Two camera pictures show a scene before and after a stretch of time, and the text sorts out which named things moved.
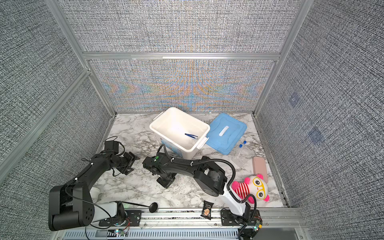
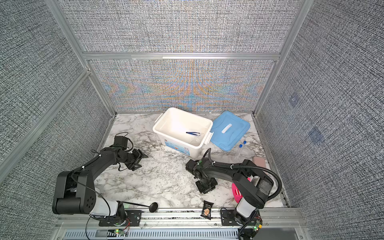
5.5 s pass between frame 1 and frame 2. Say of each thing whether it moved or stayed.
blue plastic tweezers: moved
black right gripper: moved
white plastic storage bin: stayed
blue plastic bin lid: stayed
